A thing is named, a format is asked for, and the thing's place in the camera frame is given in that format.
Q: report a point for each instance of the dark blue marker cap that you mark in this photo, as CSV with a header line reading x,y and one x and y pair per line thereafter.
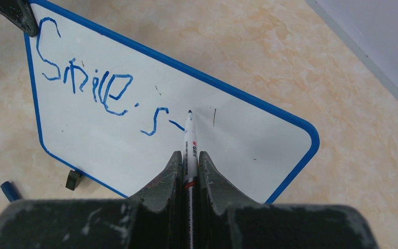
x,y
10,191

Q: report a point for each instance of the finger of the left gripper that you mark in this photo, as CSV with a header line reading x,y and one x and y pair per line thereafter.
x,y
20,13

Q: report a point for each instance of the white whiteboard marker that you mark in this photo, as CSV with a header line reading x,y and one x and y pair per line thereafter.
x,y
189,184

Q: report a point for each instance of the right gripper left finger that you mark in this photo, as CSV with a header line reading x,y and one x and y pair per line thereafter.
x,y
156,220

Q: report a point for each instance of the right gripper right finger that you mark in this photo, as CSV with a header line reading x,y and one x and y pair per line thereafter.
x,y
220,200

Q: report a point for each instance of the blue framed whiteboard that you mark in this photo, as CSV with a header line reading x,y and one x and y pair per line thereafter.
x,y
115,110

